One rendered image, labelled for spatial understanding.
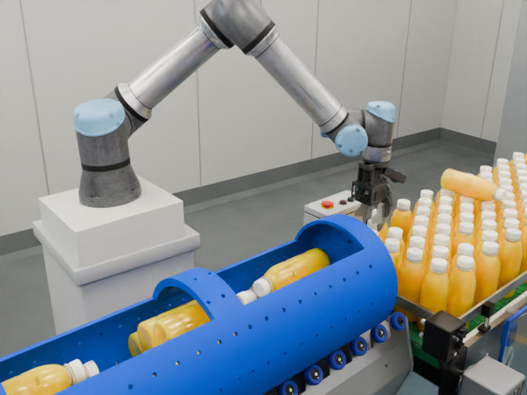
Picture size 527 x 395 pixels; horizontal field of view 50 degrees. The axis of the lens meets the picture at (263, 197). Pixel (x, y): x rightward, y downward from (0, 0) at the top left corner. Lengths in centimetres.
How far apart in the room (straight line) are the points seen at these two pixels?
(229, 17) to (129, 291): 68
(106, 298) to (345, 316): 56
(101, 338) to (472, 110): 534
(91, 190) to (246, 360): 60
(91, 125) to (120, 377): 63
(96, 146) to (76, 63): 247
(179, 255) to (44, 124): 249
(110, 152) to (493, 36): 499
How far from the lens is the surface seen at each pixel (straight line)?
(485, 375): 153
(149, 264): 140
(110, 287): 138
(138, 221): 133
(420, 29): 581
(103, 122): 134
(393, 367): 148
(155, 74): 145
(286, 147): 484
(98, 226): 129
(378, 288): 125
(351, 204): 173
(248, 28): 127
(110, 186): 137
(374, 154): 151
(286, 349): 109
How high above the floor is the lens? 178
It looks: 23 degrees down
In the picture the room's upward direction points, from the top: 1 degrees clockwise
